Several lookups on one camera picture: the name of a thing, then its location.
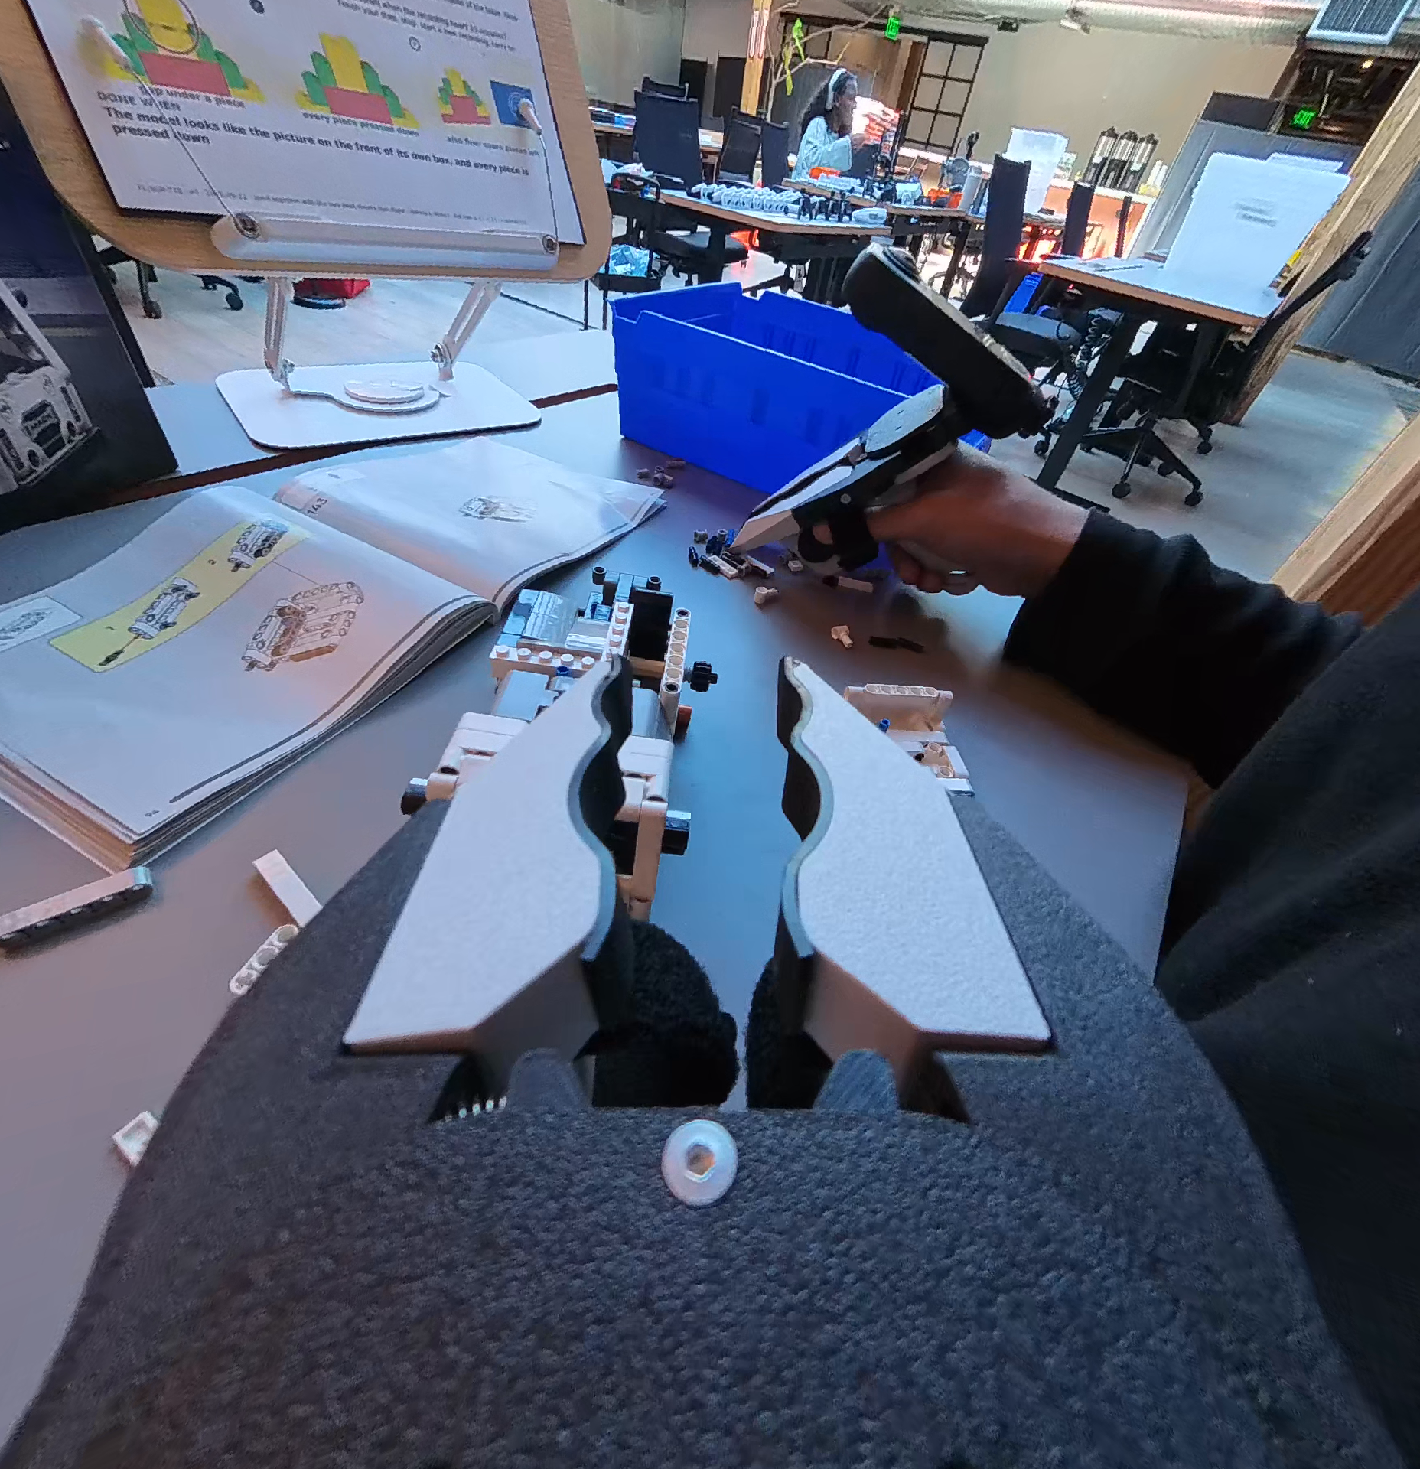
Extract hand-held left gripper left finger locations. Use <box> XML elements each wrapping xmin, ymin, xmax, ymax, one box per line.
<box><xmin>339</xmin><ymin>656</ymin><xmax>635</xmax><ymax>1089</ymax></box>

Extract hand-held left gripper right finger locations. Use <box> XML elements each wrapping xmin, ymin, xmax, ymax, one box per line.
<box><xmin>776</xmin><ymin>657</ymin><xmax>1055</xmax><ymax>1089</ymax></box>

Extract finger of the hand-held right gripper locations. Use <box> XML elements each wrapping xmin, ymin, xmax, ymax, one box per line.
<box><xmin>737</xmin><ymin>439</ymin><xmax>870</xmax><ymax>543</ymax></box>
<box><xmin>731</xmin><ymin>487</ymin><xmax>854</xmax><ymax>560</ymax></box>

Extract small lego pieces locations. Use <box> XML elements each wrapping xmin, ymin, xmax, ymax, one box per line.
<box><xmin>635</xmin><ymin>460</ymin><xmax>930</xmax><ymax>659</ymax></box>

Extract white bent lego liftarm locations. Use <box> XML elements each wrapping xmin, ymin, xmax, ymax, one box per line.
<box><xmin>229</xmin><ymin>924</ymin><xmax>303</xmax><ymax>995</ymax></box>

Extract lego truck model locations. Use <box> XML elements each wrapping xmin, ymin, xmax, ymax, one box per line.
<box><xmin>402</xmin><ymin>569</ymin><xmax>721</xmax><ymax>926</ymax></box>

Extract lego instruction booklet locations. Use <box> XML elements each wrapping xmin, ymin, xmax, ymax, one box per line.
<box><xmin>0</xmin><ymin>439</ymin><xmax>668</xmax><ymax>874</ymax></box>

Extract person's right forearm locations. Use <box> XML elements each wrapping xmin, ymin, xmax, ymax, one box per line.
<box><xmin>1000</xmin><ymin>511</ymin><xmax>1371</xmax><ymax>793</ymax></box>

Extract beige lego sub-assembly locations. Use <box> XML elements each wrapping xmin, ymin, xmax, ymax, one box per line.
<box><xmin>841</xmin><ymin>681</ymin><xmax>976</xmax><ymax>800</ymax></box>

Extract long white lego tile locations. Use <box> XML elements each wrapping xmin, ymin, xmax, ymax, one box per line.
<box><xmin>253</xmin><ymin>851</ymin><xmax>323</xmax><ymax>929</ymax></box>

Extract grey lego beam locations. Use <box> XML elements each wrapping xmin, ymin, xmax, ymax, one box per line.
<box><xmin>0</xmin><ymin>868</ymin><xmax>156</xmax><ymax>953</ymax></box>

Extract black lego set box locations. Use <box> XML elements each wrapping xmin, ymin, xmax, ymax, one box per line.
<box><xmin>0</xmin><ymin>40</ymin><xmax>181</xmax><ymax>547</ymax></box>

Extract person's right hand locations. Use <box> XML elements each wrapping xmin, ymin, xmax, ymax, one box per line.
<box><xmin>865</xmin><ymin>442</ymin><xmax>1091</xmax><ymax>601</ymax></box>

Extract blue plastic bin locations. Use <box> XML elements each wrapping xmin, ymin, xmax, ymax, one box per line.
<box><xmin>610</xmin><ymin>281</ymin><xmax>992</xmax><ymax>493</ymax></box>

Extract wooden-top desk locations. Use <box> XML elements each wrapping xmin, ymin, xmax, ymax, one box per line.
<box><xmin>658</xmin><ymin>182</ymin><xmax>930</xmax><ymax>305</ymax></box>
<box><xmin>1034</xmin><ymin>255</ymin><xmax>1287</xmax><ymax>500</ymax></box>

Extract row of small white models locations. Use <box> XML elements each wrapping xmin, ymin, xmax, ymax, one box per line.
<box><xmin>693</xmin><ymin>178</ymin><xmax>896</xmax><ymax>225</ymax></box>

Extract wooden document stand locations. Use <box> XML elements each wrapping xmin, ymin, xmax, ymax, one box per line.
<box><xmin>0</xmin><ymin>0</ymin><xmax>615</xmax><ymax>452</ymax></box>

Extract white folded paper sign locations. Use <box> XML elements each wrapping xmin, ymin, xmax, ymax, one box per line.
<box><xmin>1162</xmin><ymin>154</ymin><xmax>1354</xmax><ymax>318</ymax></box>

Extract person's black sweater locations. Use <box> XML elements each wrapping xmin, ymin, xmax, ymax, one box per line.
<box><xmin>1155</xmin><ymin>574</ymin><xmax>1420</xmax><ymax>1469</ymax></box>

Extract printed instruction sheet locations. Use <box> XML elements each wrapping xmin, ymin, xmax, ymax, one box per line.
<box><xmin>27</xmin><ymin>0</ymin><xmax>587</xmax><ymax>246</ymax></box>

